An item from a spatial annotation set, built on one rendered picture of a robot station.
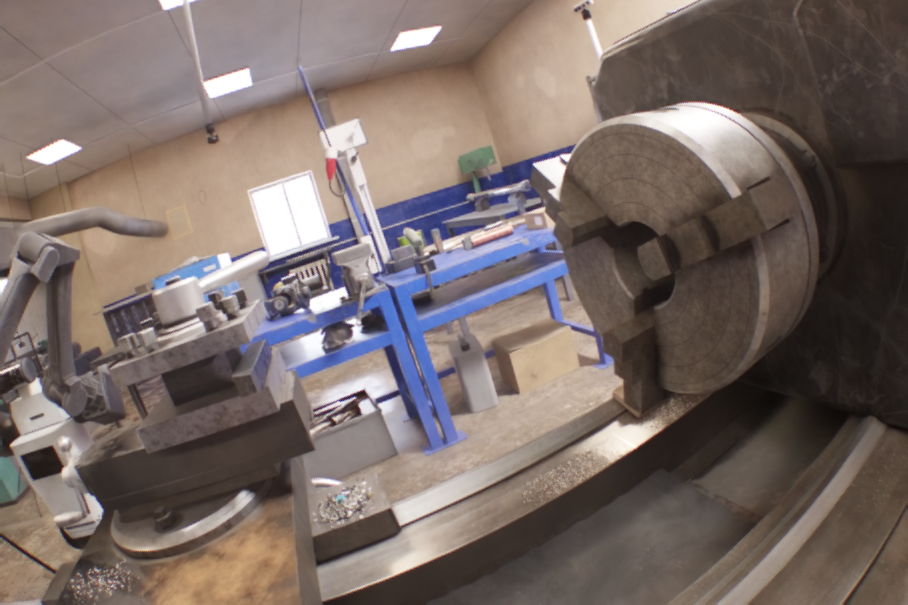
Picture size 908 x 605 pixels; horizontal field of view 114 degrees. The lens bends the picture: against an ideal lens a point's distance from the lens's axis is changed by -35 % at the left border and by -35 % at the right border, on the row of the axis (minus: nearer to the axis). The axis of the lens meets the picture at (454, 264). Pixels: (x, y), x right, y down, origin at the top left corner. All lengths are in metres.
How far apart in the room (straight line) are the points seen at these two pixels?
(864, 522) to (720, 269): 0.29
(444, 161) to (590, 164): 7.46
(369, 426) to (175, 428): 1.89
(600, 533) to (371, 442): 1.86
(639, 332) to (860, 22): 0.33
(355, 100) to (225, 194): 2.59
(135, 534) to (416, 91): 7.77
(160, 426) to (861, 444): 0.73
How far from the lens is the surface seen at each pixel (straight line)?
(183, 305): 0.54
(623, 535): 0.64
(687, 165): 0.33
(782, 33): 0.51
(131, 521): 0.64
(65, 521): 0.74
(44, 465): 1.44
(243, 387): 0.46
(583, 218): 0.40
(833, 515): 0.50
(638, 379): 0.43
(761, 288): 0.33
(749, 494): 0.69
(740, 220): 0.30
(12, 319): 1.03
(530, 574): 0.62
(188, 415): 0.51
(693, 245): 0.31
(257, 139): 7.54
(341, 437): 2.35
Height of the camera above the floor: 1.19
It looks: 9 degrees down
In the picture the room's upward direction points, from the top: 17 degrees counter-clockwise
